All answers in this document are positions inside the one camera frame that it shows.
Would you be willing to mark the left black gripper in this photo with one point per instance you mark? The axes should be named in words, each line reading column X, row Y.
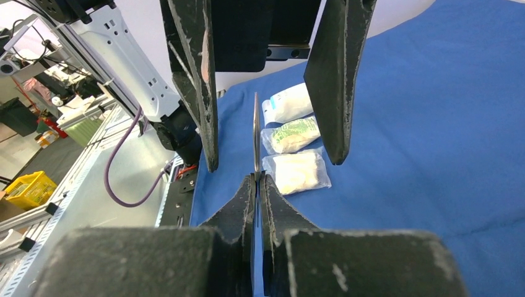
column 246, row 34

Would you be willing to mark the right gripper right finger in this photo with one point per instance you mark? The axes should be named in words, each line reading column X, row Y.
column 300, row 259

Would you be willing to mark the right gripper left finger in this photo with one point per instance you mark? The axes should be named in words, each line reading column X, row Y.
column 212, row 259

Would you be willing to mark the white blue labelled packet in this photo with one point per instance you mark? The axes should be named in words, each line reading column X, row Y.
column 287, row 105

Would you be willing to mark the beige gauze packet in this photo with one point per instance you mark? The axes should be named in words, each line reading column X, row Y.
column 298, row 172

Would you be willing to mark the green packet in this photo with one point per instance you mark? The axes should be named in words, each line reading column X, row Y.
column 290, row 137

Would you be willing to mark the steel tweezers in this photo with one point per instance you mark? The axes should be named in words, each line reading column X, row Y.
column 256, row 139

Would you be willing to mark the blue surgical drape cloth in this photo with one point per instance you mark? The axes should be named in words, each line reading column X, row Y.
column 437, row 140

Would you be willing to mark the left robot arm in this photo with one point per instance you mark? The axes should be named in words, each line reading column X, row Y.
column 102, row 28

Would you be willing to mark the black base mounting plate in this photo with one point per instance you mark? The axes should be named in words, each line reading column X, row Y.
column 176, row 206

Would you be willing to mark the yellow plastic crate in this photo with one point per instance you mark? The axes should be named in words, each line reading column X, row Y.
column 31, row 190

